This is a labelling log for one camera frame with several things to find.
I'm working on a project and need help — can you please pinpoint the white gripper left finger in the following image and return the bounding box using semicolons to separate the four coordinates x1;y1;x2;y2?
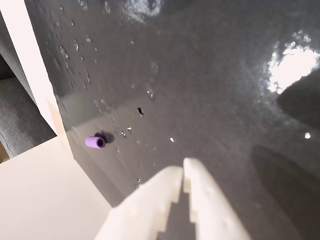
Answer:
94;165;183;240

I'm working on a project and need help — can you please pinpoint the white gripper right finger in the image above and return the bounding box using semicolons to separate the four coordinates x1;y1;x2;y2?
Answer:
183;157;252;240

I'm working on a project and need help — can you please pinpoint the purple ribbed pen grip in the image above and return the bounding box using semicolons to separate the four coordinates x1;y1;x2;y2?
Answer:
85;135;106;149

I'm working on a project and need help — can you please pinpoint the dark grey table mat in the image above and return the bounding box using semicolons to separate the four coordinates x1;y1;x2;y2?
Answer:
23;0;320;240

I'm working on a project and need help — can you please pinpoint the grey upholstered seat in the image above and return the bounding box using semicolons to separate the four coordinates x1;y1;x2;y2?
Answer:
0;24;57;159

